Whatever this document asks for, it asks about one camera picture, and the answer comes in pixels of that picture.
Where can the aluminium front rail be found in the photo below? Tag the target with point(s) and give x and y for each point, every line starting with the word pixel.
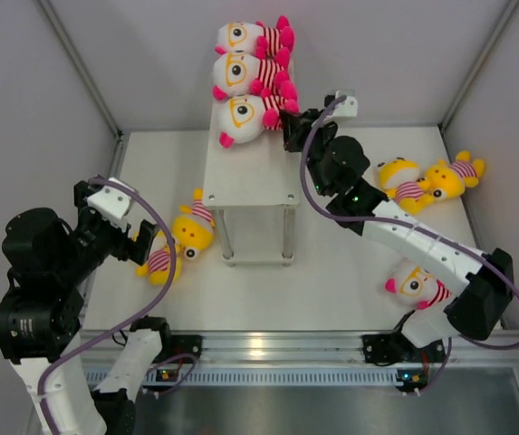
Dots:
pixel 333 348

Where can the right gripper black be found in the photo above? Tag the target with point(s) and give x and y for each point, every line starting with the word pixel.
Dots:
pixel 296 127

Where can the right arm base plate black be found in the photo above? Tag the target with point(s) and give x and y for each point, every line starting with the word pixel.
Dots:
pixel 391 348

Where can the yellow plush centre left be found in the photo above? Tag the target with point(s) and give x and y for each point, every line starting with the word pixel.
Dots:
pixel 157 266

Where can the white two-tier shelf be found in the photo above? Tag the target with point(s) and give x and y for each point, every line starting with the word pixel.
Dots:
pixel 253 192

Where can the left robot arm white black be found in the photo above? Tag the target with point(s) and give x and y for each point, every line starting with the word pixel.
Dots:
pixel 40 313

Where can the yellow plush striped top left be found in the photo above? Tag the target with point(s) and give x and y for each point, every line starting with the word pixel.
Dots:
pixel 194 227

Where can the white slotted cable duct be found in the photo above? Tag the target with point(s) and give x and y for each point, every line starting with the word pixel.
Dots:
pixel 207 376

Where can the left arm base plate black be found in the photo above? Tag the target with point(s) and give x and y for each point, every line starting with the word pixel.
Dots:
pixel 185 343

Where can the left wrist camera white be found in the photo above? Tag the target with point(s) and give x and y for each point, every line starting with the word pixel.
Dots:
pixel 113 205

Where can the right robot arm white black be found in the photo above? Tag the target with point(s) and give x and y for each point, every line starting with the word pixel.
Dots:
pixel 331 174

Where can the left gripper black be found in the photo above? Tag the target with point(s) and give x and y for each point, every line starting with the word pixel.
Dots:
pixel 126 248

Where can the white plush pink striped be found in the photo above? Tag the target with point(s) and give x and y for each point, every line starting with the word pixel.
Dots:
pixel 256 38
pixel 240 73

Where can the yellow plush right back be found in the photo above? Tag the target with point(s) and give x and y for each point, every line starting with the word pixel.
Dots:
pixel 452 179

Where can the yellow plush right front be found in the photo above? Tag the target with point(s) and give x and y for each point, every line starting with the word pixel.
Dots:
pixel 401 181

